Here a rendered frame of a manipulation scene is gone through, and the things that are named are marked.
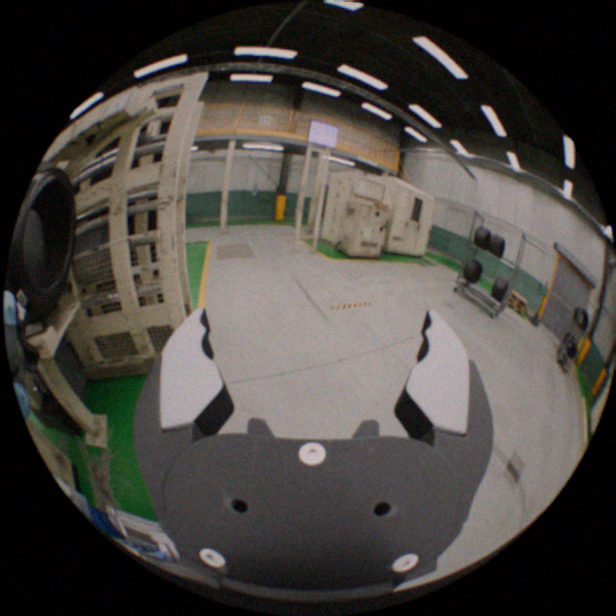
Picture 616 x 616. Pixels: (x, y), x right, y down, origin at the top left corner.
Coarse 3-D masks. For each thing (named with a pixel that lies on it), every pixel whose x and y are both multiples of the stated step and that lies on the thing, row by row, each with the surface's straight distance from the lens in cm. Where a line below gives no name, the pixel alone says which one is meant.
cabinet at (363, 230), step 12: (348, 204) 462; (360, 204) 430; (348, 216) 456; (360, 216) 433; (372, 216) 453; (384, 216) 476; (348, 228) 452; (360, 228) 438; (372, 228) 458; (384, 228) 483; (348, 240) 449; (360, 240) 445; (372, 240) 466; (348, 252) 448; (360, 252) 454; (372, 252) 476
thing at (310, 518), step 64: (192, 448) 6; (256, 448) 5; (320, 448) 5; (384, 448) 5; (192, 512) 6; (256, 512) 5; (320, 512) 5; (384, 512) 5; (448, 512) 6; (256, 576) 5; (320, 576) 5; (384, 576) 6
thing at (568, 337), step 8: (584, 296) 623; (576, 304) 743; (576, 312) 674; (584, 312) 639; (576, 320) 618; (584, 320) 716; (568, 328) 741; (584, 328) 645; (568, 336) 676; (560, 344) 746; (568, 344) 633; (576, 344) 640; (560, 352) 668; (568, 352) 679; (576, 352) 644; (568, 360) 718; (568, 368) 639
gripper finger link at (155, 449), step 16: (160, 368) 9; (144, 384) 9; (144, 400) 8; (144, 416) 8; (160, 416) 8; (144, 432) 8; (160, 432) 7; (176, 432) 7; (192, 432) 7; (144, 448) 7; (160, 448) 7; (176, 448) 7; (144, 464) 7; (160, 464) 7; (160, 480) 7; (160, 496) 7; (160, 512) 7
